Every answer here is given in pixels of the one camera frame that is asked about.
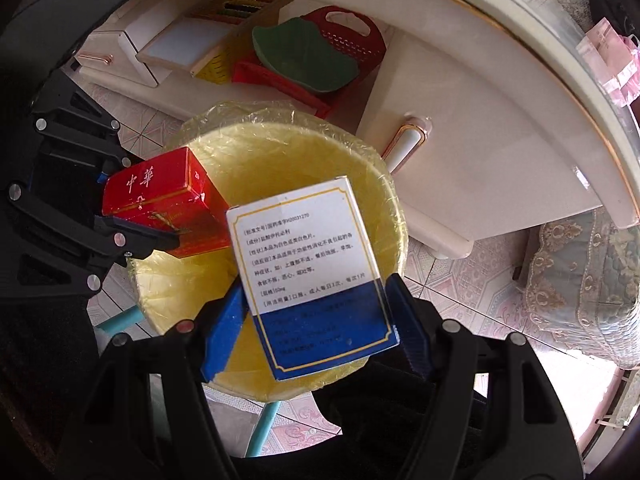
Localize slim gold drawer handle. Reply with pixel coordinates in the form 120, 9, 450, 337
75, 49, 115, 67

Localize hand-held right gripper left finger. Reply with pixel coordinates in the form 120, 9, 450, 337
55, 279, 252, 480

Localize teal stool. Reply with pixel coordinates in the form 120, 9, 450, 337
97, 305, 281, 458

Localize black bag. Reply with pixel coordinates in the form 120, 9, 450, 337
587, 0, 636, 36

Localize yellow plastic basket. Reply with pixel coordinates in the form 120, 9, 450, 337
192, 0, 296, 86

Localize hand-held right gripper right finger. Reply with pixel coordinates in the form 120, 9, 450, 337
384, 272, 586, 480

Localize pink bag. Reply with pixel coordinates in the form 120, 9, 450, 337
575, 17, 640, 111

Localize green plastic tray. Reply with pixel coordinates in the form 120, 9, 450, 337
251, 16, 362, 93

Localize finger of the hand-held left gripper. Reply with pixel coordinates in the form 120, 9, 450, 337
29, 71, 133, 184
0, 186, 180, 302

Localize yellow bin with plastic liner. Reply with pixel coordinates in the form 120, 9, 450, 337
127, 101, 411, 403

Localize white and blue medicine box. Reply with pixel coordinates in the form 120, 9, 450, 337
226, 176, 401, 382

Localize floral quilted sofa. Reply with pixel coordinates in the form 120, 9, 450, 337
500, 0, 640, 371

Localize red plastic basket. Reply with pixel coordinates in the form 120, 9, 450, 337
231, 6, 387, 120

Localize white gold drawer handle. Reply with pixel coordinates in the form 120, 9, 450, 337
382, 116, 430, 175

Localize red cigarette box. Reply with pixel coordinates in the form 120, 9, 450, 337
101, 146, 232, 259

